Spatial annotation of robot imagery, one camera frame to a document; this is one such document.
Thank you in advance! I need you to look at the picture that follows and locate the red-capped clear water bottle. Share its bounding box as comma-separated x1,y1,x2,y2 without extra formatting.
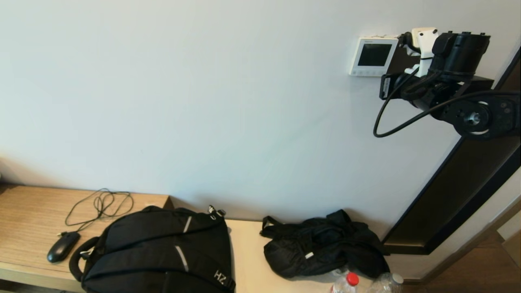
331,272,360,293

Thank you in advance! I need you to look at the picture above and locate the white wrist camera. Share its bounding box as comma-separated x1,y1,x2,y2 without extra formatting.
404,27,439,78

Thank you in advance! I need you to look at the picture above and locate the white wall thermostat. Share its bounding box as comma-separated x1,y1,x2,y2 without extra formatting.
349,37,399,78

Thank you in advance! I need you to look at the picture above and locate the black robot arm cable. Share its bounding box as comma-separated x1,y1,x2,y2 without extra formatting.
373,70,521,138

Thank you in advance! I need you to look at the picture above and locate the black backpack with grey stripes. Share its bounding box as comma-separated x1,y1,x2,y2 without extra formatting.
69,206,236,293

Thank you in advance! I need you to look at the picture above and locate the crumpled black nylon bag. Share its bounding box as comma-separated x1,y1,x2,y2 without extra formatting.
260,210,390,280

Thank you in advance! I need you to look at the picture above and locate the black computer mouse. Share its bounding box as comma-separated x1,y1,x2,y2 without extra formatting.
47,231,81,263

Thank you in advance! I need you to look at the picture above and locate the dark bronze door frame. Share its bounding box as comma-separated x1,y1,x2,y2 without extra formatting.
381,41,521,256

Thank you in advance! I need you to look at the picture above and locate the wooden skirting board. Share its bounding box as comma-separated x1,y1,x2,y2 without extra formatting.
403,197,521,285

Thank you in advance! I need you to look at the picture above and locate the wooden desk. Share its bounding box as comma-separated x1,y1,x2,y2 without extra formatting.
0,184,175,293

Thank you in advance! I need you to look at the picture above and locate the dark wall switch plate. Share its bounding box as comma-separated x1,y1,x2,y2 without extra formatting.
385,39,422,77

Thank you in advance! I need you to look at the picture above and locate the white-capped clear plastic bottle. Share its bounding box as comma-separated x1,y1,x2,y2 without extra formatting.
366,273,404,293

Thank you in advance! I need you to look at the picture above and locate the thin black mouse cable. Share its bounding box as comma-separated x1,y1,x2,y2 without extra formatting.
58,188,134,238

